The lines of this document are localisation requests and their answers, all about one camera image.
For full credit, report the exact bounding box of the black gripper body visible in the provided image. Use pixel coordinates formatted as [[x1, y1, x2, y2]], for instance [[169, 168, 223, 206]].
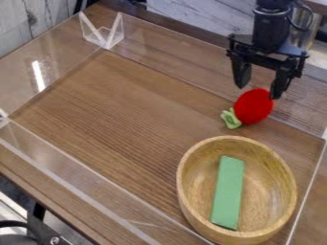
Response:
[[226, 33, 310, 78]]

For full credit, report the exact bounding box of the wooden oval bowl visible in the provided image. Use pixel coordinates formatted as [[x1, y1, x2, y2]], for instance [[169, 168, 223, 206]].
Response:
[[177, 136, 298, 245]]

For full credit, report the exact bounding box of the black cable bottom left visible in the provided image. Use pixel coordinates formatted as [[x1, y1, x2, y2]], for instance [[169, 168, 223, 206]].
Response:
[[0, 219, 36, 245]]

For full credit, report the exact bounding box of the clear acrylic tray wall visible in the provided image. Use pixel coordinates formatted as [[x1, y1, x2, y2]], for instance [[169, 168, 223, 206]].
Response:
[[0, 110, 214, 245]]

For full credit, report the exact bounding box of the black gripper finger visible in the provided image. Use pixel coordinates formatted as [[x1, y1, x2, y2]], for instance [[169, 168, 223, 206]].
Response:
[[270, 67, 294, 100], [231, 56, 253, 88]]

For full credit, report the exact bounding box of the clear acrylic corner bracket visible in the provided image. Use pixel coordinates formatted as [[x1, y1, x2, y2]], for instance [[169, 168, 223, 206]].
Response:
[[78, 12, 125, 50]]

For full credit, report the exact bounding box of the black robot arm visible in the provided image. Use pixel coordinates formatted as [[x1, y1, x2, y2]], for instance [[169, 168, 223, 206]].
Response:
[[226, 0, 313, 100]]

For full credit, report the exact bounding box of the green rectangular block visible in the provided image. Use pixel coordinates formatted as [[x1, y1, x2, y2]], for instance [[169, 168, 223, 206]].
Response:
[[210, 156, 246, 231]]

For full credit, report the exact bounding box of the red plush strawberry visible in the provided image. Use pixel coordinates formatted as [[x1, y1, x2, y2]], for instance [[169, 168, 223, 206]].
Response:
[[221, 88, 274, 129]]

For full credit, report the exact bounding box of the metal table leg background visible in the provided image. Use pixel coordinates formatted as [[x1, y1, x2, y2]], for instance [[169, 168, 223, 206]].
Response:
[[290, 9, 322, 51]]

